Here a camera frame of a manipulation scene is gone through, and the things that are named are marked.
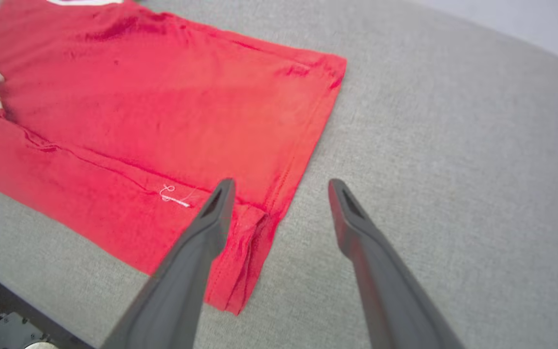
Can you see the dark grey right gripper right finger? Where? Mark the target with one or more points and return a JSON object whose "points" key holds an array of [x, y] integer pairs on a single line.
{"points": [[390, 291]]}

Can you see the red and white shirt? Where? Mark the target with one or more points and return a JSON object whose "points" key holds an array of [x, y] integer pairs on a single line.
{"points": [[162, 106]]}

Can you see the grey fabric sofa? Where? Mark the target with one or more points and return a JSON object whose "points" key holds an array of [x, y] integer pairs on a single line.
{"points": [[429, 145]]}

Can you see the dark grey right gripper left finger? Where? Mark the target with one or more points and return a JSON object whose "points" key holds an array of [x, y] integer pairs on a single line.
{"points": [[177, 291]]}

